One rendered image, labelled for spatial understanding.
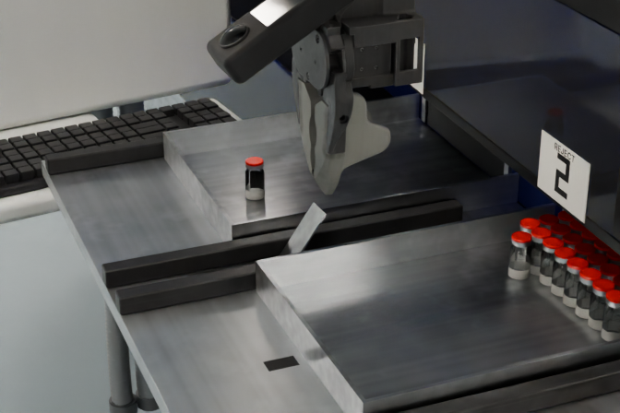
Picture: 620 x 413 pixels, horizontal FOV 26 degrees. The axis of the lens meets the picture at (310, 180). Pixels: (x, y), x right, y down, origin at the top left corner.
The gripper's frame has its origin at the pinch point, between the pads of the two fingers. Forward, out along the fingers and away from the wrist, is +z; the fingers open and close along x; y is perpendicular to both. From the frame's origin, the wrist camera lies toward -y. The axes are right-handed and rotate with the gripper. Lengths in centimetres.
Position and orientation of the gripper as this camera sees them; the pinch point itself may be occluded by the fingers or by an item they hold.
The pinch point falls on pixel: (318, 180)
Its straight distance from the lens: 107.6
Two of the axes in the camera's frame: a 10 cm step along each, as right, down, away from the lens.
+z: 0.0, 9.0, 4.3
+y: 9.3, -1.6, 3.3
